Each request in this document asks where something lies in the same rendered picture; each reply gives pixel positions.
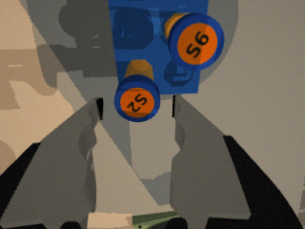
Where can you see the blue tube rack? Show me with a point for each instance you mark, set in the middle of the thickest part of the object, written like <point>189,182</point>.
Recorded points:
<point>138,38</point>

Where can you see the grey bench mat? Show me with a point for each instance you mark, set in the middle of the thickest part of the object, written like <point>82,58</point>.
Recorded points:
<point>254,91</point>

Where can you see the tube with blue cap labelled s2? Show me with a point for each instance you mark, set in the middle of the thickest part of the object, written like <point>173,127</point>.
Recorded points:
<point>137,97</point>

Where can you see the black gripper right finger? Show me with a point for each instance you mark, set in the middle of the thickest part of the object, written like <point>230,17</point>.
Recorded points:
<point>215,184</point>

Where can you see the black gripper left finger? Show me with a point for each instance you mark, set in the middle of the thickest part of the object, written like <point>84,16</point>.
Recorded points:
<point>51,183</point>

